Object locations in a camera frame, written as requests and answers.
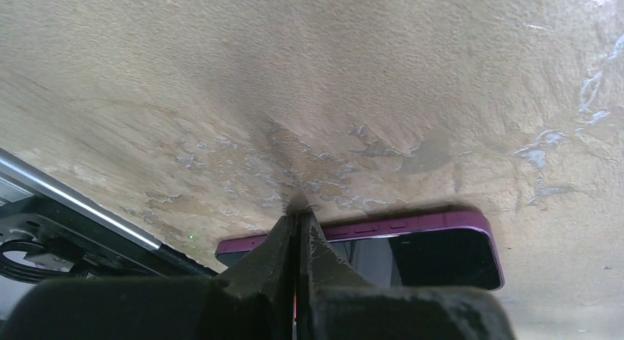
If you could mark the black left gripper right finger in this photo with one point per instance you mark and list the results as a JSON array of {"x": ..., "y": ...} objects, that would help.
[{"x": 335, "y": 302}]

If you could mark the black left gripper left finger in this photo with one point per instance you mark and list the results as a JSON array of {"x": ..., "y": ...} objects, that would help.
[{"x": 251, "y": 300}]

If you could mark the dark smartphone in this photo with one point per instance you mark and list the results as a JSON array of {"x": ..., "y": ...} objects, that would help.
[{"x": 454, "y": 248}]

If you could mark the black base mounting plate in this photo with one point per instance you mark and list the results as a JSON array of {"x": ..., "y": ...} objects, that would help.
[{"x": 42, "y": 239}]

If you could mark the aluminium rail frame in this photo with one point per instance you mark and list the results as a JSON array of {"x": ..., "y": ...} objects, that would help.
[{"x": 19, "y": 180}]

